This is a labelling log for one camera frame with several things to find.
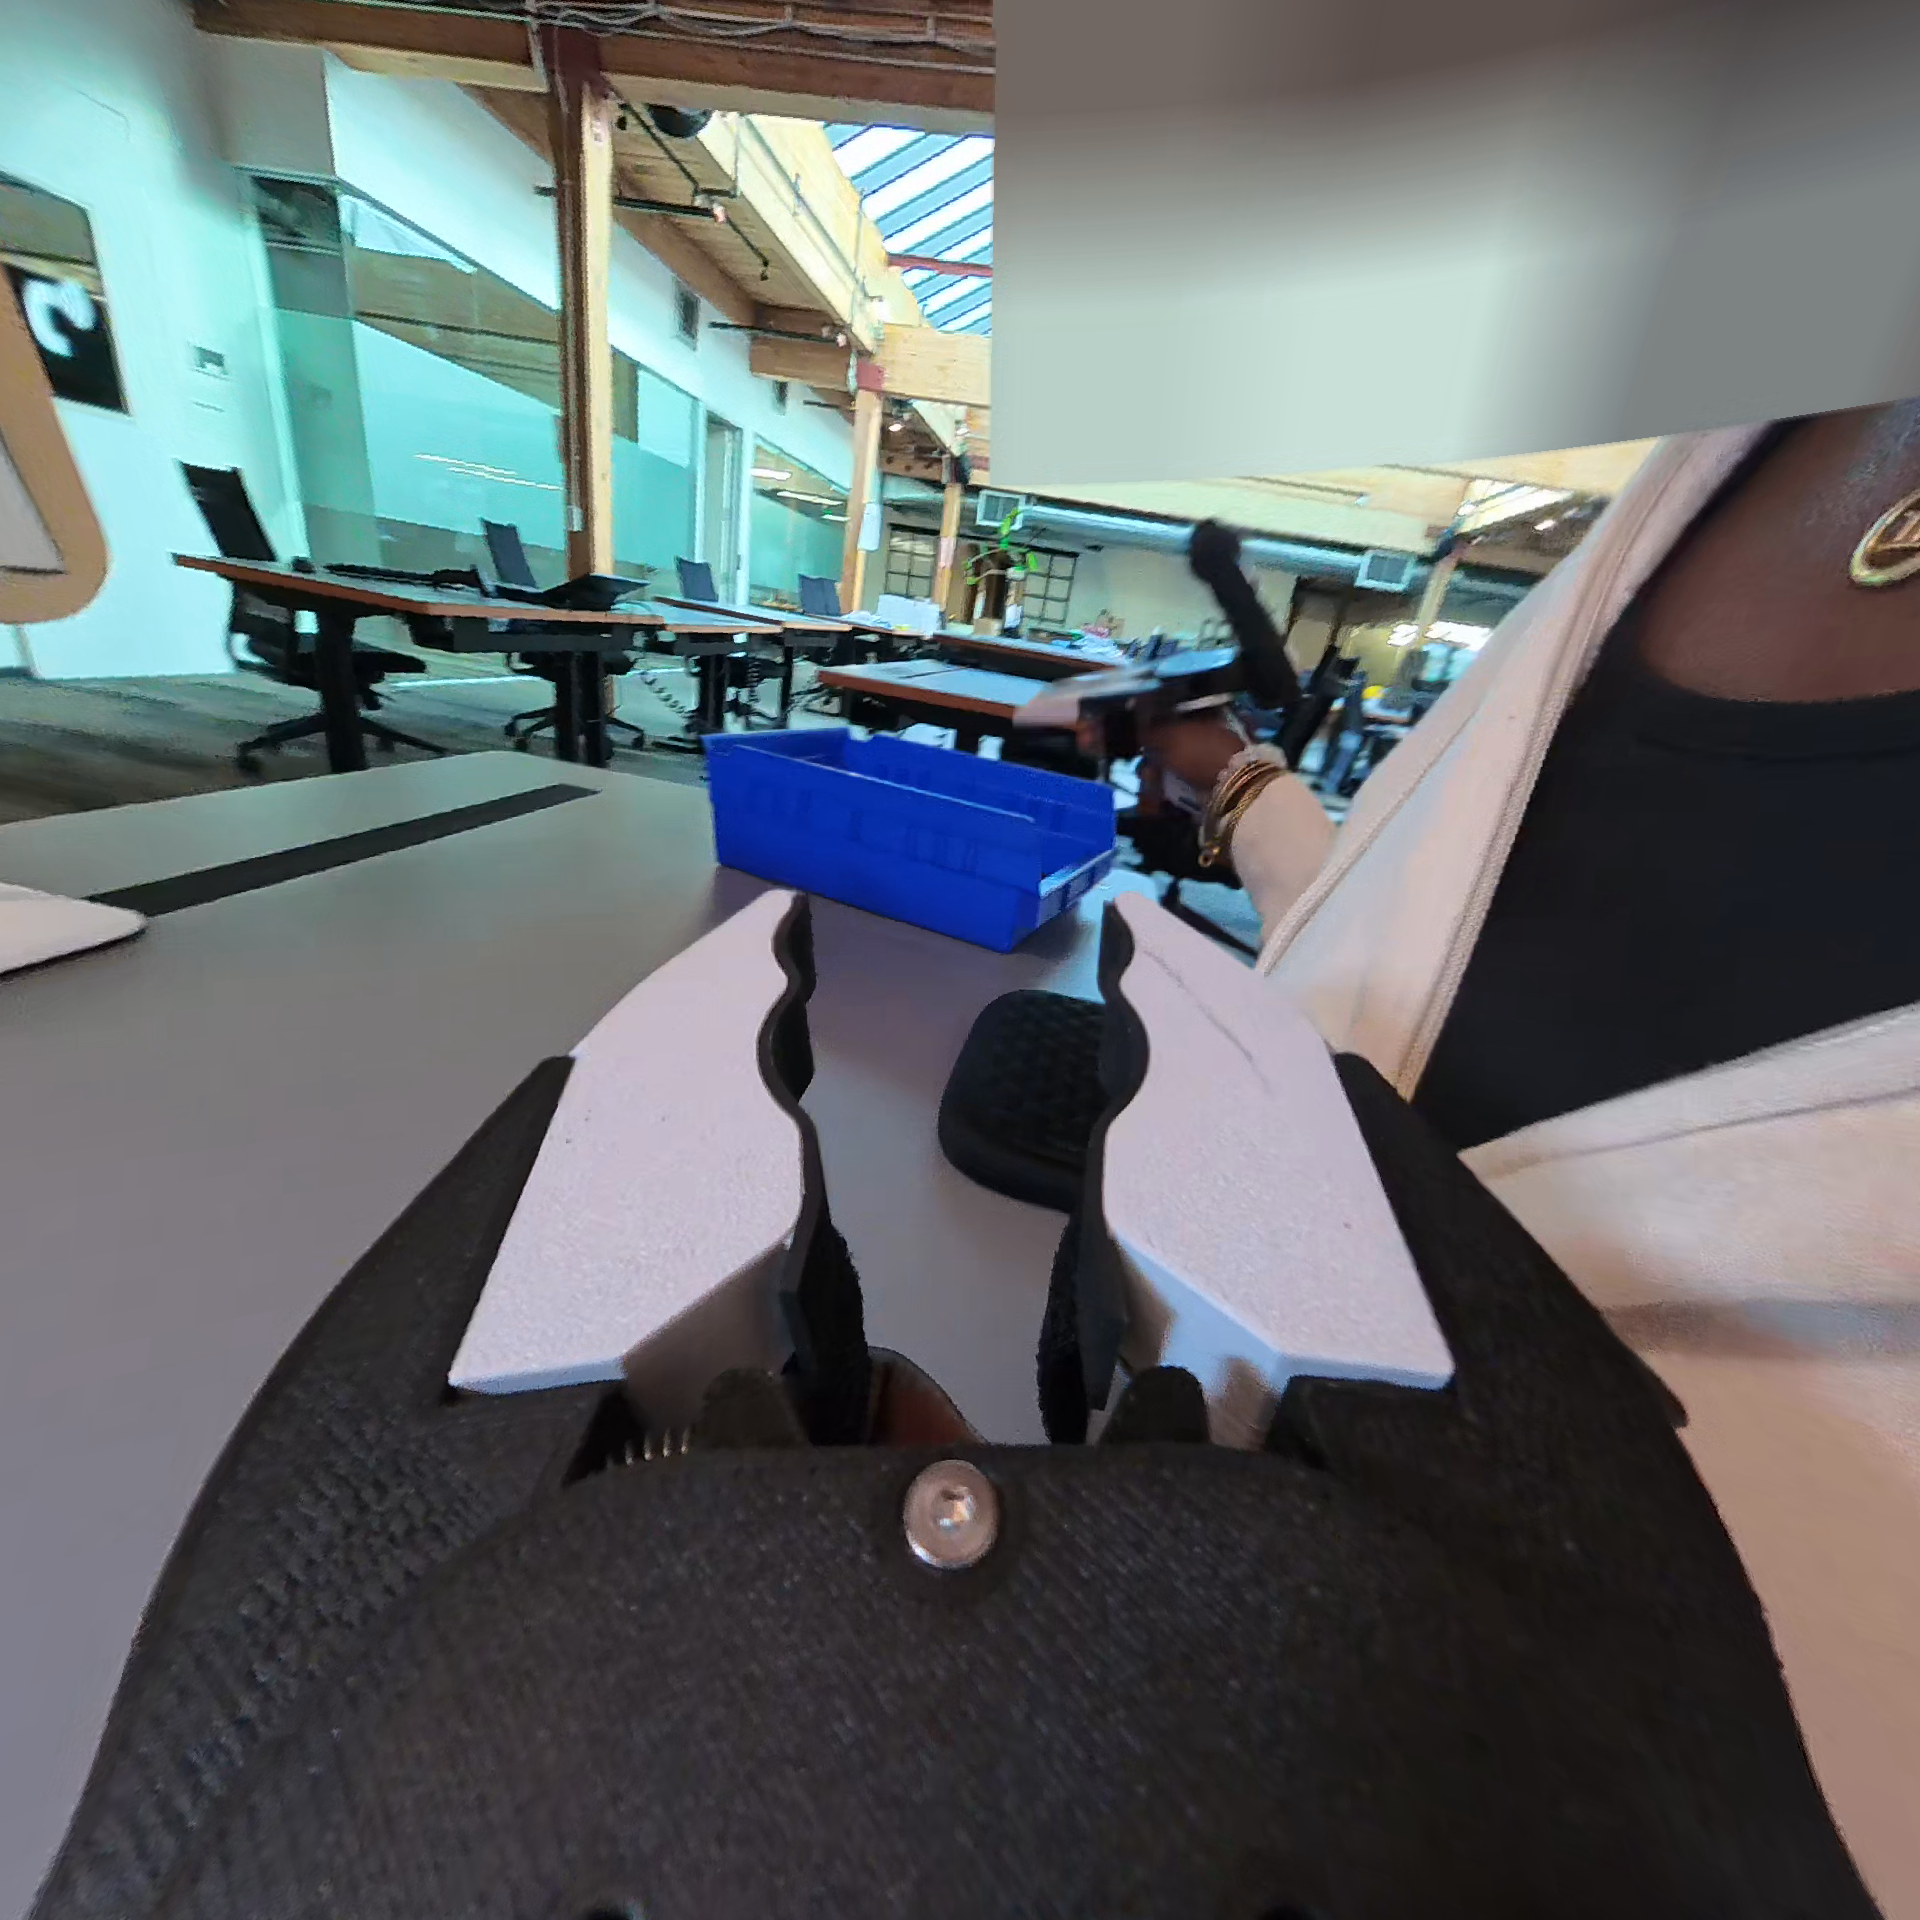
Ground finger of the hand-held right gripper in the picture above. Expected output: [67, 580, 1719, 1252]
[1013, 650, 1249, 731]

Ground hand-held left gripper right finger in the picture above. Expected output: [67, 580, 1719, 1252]
[1037, 893, 1458, 1448]

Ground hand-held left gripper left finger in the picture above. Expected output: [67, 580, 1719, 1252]
[447, 887, 876, 1448]

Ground blue plastic bin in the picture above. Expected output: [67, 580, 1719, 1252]
[702, 730, 1121, 956]

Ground person's right forearm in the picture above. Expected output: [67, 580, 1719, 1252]
[1227, 767, 1342, 947]

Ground person's right hand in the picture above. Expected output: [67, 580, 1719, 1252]
[1142, 714, 1260, 792]

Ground green potted plant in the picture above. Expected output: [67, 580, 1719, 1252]
[965, 507, 1039, 628]

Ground black textured pad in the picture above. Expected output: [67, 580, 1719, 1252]
[939, 988, 1125, 1220]

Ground person's black shirt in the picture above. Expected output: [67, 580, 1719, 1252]
[1411, 563, 1920, 1154]

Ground black office chair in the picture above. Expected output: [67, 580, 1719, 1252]
[478, 517, 649, 754]
[175, 462, 447, 778]

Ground long wooden office desk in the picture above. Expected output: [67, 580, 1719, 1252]
[172, 550, 666, 771]

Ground white flat device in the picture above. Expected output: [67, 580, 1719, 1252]
[0, 879, 148, 981]

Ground gold bracelets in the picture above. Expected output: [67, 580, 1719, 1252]
[1193, 743, 1297, 872]

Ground wooden support post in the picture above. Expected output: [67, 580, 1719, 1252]
[545, 71, 619, 584]

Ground orange-edged wall board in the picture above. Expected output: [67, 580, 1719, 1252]
[0, 175, 130, 628]

